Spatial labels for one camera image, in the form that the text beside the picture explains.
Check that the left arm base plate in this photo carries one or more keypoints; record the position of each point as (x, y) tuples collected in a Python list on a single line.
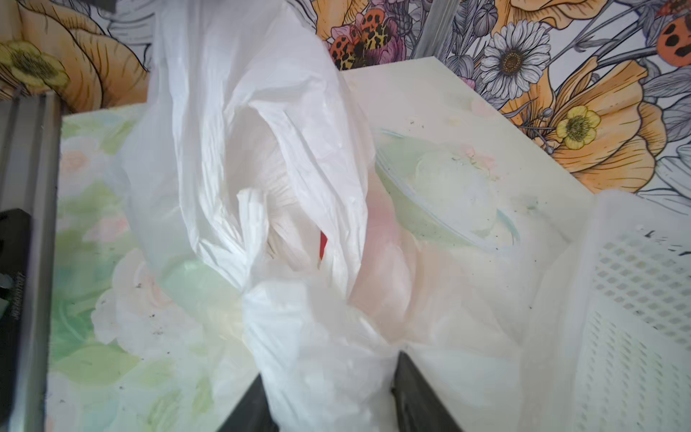
[(16, 234)]

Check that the right aluminium corner post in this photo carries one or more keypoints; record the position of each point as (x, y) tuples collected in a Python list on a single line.
[(437, 19)]

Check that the white perforated plastic basket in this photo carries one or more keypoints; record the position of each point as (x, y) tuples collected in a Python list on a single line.
[(607, 346)]

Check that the white plastic bag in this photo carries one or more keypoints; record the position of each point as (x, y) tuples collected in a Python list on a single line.
[(250, 146)]

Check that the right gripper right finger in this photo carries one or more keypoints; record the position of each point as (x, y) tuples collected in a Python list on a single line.
[(418, 408)]

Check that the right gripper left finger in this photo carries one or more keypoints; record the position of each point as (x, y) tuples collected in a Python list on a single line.
[(252, 413)]

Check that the pink toy fruit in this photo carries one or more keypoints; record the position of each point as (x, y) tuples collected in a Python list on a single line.
[(323, 244)]

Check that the aluminium front rail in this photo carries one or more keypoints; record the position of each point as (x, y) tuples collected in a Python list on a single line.
[(30, 134)]

